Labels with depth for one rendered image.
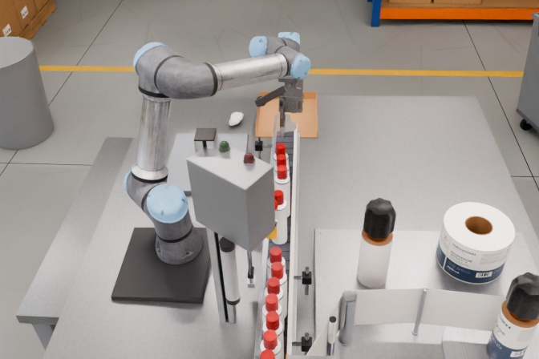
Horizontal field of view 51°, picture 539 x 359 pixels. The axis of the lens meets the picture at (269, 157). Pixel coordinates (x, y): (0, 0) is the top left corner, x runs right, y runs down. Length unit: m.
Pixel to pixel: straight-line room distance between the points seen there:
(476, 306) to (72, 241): 1.29
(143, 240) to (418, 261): 0.89
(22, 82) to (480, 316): 3.00
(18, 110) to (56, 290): 2.12
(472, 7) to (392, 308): 4.03
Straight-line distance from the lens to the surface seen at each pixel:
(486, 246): 1.71
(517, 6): 5.42
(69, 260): 1.99
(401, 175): 2.19
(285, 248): 1.81
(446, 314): 1.60
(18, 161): 3.96
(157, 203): 1.70
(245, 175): 1.16
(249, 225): 1.20
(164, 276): 1.81
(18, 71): 3.75
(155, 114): 1.68
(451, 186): 2.18
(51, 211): 3.48
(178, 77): 1.53
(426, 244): 1.87
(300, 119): 2.44
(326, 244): 1.83
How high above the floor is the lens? 2.22
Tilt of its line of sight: 38 degrees down
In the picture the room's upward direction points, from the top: 2 degrees counter-clockwise
